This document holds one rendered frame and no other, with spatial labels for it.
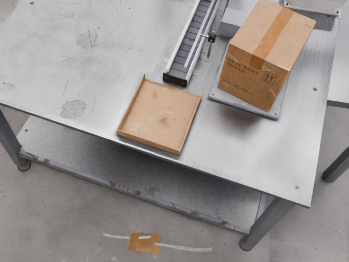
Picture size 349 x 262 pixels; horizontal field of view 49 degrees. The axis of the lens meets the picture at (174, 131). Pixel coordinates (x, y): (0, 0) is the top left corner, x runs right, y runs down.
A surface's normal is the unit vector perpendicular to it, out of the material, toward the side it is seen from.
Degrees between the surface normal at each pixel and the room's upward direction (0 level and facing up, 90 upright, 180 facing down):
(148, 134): 0
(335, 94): 0
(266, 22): 0
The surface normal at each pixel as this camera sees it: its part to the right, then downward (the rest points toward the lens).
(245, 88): -0.50, 0.73
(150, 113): 0.07, -0.51
